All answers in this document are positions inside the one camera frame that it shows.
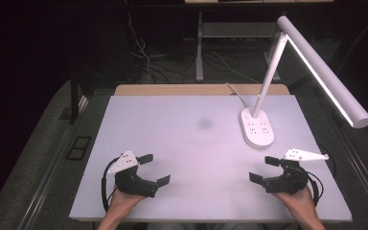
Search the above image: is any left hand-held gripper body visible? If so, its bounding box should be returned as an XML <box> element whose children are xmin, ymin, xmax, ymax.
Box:
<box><xmin>107</xmin><ymin>149</ymin><xmax>159</xmax><ymax>198</ymax></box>

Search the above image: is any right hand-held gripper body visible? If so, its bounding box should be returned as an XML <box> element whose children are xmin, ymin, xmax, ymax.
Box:
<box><xmin>263</xmin><ymin>147</ymin><xmax>330</xmax><ymax>196</ymax></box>

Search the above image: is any person's left hand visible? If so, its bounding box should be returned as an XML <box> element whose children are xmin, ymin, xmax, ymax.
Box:
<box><xmin>107</xmin><ymin>185</ymin><xmax>149</xmax><ymax>219</ymax></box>

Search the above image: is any person's right hand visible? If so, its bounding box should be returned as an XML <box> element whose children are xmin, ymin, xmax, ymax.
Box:
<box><xmin>273</xmin><ymin>185</ymin><xmax>317</xmax><ymax>221</ymax></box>

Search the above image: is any white table mat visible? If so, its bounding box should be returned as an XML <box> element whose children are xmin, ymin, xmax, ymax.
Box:
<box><xmin>69</xmin><ymin>94</ymin><xmax>353</xmax><ymax>223</ymax></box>

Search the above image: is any white desk lamp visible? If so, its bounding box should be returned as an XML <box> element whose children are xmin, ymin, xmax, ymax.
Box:
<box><xmin>239</xmin><ymin>15</ymin><xmax>368</xmax><ymax>150</ymax></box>

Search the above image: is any black metal stand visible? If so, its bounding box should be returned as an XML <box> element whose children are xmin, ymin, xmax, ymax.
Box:
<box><xmin>68</xmin><ymin>71</ymin><xmax>89</xmax><ymax>126</ymax></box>

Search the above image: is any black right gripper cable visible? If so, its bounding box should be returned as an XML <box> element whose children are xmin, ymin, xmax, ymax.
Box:
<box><xmin>306</xmin><ymin>143</ymin><xmax>337</xmax><ymax>208</ymax></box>

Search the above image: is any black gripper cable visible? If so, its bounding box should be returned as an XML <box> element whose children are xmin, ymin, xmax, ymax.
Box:
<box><xmin>306</xmin><ymin>143</ymin><xmax>337</xmax><ymax>208</ymax></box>
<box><xmin>101</xmin><ymin>156</ymin><xmax>123</xmax><ymax>213</ymax></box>

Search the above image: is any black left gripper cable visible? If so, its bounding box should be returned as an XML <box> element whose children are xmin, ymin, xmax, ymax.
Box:
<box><xmin>101</xmin><ymin>156</ymin><xmax>123</xmax><ymax>213</ymax></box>

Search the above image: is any black floor socket frame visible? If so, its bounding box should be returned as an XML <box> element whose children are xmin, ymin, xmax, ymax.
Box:
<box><xmin>64</xmin><ymin>135</ymin><xmax>92</xmax><ymax>161</ymax></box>

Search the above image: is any metal floor rail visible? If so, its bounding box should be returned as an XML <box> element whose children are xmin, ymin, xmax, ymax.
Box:
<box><xmin>312</xmin><ymin>85</ymin><xmax>368</xmax><ymax>221</ymax></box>
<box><xmin>17</xmin><ymin>95</ymin><xmax>90</xmax><ymax>230</ymax></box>

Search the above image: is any white lamp cable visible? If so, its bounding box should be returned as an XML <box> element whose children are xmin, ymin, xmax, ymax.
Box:
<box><xmin>225</xmin><ymin>81</ymin><xmax>249</xmax><ymax>109</ymax></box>

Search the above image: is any white floor cable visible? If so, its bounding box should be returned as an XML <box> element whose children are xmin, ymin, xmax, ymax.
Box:
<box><xmin>123</xmin><ymin>0</ymin><xmax>171</xmax><ymax>84</ymax></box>

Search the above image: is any grey metal desk frame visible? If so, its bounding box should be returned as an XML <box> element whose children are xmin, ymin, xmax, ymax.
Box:
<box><xmin>195</xmin><ymin>11</ymin><xmax>283</xmax><ymax>83</ymax></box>

